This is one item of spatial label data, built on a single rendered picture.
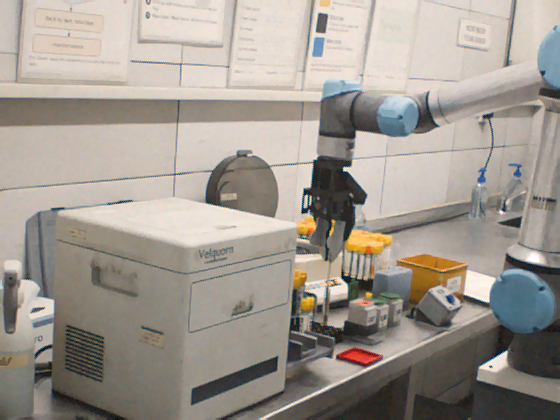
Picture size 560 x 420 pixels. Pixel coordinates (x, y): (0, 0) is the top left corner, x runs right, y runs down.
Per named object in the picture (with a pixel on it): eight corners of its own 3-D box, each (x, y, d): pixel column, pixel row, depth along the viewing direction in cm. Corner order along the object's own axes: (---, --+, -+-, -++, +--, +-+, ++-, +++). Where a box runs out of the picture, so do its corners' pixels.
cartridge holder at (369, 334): (371, 345, 189) (373, 329, 188) (334, 335, 193) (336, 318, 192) (384, 340, 193) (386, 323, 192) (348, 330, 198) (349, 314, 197)
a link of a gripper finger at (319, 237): (301, 260, 185) (306, 216, 183) (316, 256, 190) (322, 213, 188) (314, 264, 183) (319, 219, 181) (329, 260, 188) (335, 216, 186)
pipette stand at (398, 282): (389, 319, 209) (394, 276, 207) (364, 311, 213) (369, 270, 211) (413, 312, 217) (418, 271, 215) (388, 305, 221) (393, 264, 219)
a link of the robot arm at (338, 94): (352, 81, 172) (314, 77, 177) (346, 139, 175) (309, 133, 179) (372, 82, 179) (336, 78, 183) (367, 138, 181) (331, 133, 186)
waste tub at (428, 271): (437, 311, 220) (442, 270, 217) (391, 298, 227) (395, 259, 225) (464, 302, 230) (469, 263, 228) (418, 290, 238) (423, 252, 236)
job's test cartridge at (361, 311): (365, 336, 190) (368, 306, 189) (345, 330, 192) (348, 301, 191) (374, 332, 193) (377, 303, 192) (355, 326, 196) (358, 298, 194)
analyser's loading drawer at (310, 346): (268, 385, 155) (270, 356, 154) (237, 375, 158) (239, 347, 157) (333, 358, 172) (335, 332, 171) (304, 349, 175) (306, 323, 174)
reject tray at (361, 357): (365, 367, 175) (366, 363, 175) (335, 358, 179) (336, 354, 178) (383, 359, 181) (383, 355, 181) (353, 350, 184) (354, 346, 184)
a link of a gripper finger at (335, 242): (317, 265, 183) (320, 219, 181) (333, 261, 188) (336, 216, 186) (331, 268, 181) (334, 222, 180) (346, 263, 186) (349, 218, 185)
